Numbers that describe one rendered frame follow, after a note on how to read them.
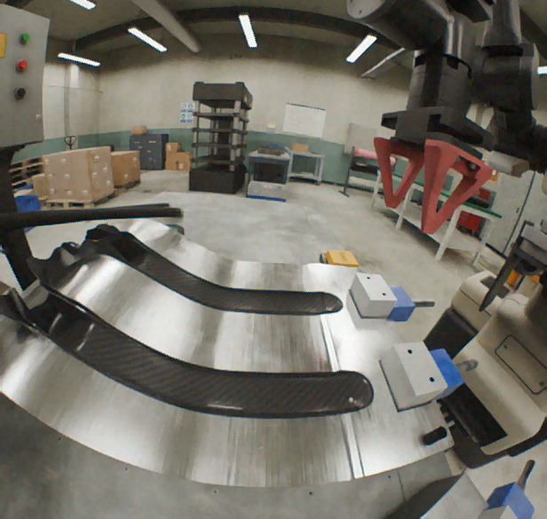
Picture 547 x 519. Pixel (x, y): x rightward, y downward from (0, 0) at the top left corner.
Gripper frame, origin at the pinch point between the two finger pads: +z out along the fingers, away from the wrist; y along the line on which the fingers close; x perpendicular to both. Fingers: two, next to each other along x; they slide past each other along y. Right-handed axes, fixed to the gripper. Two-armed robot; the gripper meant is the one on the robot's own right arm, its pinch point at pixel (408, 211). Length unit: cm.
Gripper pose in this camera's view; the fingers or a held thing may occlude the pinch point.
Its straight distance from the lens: 23.2
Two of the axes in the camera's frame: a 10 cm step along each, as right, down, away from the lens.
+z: -1.3, 8.7, 4.7
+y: 0.2, 4.7, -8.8
